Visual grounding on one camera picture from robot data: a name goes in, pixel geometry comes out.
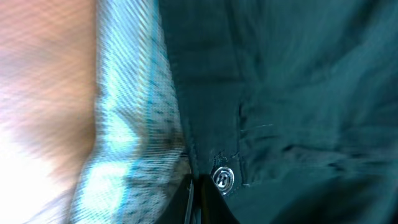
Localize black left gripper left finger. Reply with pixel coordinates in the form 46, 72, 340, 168
155, 174, 194, 224

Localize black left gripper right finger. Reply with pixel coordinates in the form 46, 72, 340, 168
198, 175, 239, 224

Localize black shorts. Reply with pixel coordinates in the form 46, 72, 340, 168
69, 0, 397, 223

